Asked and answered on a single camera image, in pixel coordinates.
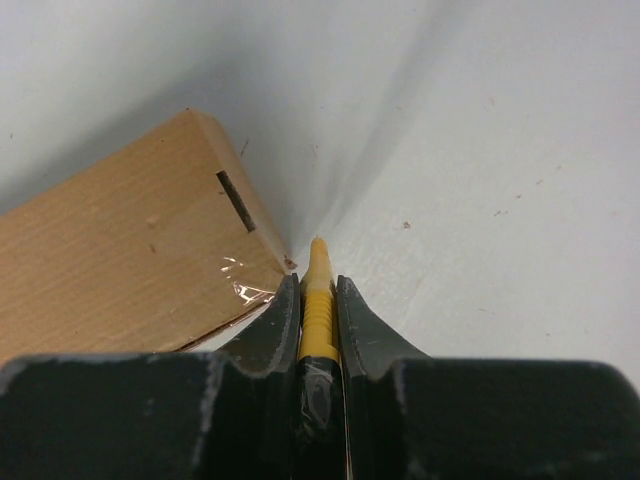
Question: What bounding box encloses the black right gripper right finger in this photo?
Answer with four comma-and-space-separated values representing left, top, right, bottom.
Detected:
336, 275, 431, 378

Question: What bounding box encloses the brown cardboard express box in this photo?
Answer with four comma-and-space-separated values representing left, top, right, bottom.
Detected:
1, 109, 291, 360

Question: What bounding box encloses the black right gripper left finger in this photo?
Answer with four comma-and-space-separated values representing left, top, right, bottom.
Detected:
218, 274, 301, 377

